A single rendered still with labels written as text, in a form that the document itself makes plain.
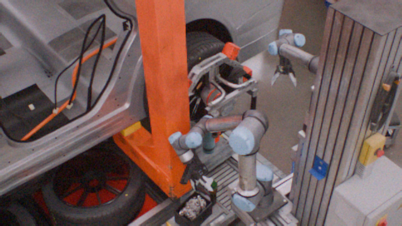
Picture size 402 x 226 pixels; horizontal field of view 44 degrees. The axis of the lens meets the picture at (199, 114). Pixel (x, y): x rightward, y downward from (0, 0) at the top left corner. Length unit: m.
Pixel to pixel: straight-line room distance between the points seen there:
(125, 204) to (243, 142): 1.21
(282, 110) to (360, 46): 2.61
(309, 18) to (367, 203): 3.65
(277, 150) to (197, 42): 1.34
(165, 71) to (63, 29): 1.50
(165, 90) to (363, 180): 1.02
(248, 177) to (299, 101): 2.27
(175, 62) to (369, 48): 0.95
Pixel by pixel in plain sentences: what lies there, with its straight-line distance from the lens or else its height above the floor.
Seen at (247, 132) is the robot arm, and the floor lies 1.46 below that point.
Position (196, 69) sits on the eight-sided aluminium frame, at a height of 1.12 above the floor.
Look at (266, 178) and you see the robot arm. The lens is 2.54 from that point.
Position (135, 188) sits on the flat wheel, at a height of 0.50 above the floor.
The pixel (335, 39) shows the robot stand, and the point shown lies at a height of 1.91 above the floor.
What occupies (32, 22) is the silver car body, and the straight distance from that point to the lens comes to 3.92.
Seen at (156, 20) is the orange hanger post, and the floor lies 1.83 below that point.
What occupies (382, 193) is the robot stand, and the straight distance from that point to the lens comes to 2.36.
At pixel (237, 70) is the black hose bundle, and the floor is 1.04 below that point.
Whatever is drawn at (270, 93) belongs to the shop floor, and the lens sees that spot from 4.61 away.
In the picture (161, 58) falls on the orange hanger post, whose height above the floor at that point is 1.62.
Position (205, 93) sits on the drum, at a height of 0.89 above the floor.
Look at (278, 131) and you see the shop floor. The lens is 4.25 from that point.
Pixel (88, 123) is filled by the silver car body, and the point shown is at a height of 0.92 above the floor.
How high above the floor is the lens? 3.00
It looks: 43 degrees down
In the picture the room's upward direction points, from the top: 2 degrees counter-clockwise
